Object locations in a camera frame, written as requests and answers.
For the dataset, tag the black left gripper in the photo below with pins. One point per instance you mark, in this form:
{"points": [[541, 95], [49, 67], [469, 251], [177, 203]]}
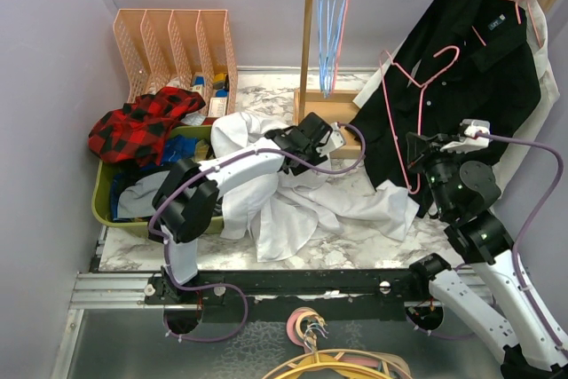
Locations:
{"points": [[316, 156]]}

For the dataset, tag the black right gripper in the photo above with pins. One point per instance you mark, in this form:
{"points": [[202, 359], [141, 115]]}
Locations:
{"points": [[422, 149]]}

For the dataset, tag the pink wire hanger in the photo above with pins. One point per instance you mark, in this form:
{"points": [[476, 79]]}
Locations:
{"points": [[455, 50]]}

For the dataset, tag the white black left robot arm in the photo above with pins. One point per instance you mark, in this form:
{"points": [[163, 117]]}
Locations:
{"points": [[184, 203]]}

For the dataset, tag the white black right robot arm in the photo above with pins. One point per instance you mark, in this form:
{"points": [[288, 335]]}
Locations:
{"points": [[520, 330]]}

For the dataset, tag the black hanging shirt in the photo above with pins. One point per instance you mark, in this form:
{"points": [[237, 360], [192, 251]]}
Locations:
{"points": [[494, 79]]}

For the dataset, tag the red black plaid shirt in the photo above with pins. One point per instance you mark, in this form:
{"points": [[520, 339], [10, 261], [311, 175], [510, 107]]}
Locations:
{"points": [[137, 132]]}

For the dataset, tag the wooden clothes rack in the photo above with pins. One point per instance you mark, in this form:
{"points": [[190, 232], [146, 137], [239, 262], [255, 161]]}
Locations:
{"points": [[319, 108]]}

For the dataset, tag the small boxes in organizer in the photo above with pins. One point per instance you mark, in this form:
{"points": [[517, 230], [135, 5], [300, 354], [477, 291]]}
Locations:
{"points": [[215, 92]]}

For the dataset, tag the peach plastic file organizer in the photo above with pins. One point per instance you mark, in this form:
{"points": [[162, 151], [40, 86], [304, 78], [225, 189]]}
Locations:
{"points": [[158, 44]]}

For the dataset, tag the clothes pile in bin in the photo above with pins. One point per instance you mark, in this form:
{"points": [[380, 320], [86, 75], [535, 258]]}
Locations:
{"points": [[132, 191]]}

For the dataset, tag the green plastic laundry bin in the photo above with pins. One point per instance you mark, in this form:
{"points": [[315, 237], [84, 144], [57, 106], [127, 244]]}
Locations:
{"points": [[101, 205]]}

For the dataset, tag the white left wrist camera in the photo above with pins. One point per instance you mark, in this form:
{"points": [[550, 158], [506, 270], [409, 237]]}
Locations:
{"points": [[332, 141]]}

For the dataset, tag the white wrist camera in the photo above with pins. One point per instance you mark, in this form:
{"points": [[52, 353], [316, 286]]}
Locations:
{"points": [[332, 141], [467, 139]]}

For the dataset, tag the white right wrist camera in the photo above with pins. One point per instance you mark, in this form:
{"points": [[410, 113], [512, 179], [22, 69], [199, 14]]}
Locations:
{"points": [[467, 139]]}

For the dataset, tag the blue wire hangers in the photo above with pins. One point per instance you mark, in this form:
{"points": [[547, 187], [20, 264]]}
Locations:
{"points": [[331, 16]]}

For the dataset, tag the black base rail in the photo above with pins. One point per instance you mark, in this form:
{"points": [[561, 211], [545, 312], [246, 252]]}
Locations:
{"points": [[223, 294]]}

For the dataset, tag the aluminium frame rail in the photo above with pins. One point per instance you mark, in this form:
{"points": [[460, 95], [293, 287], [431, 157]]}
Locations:
{"points": [[128, 291]]}

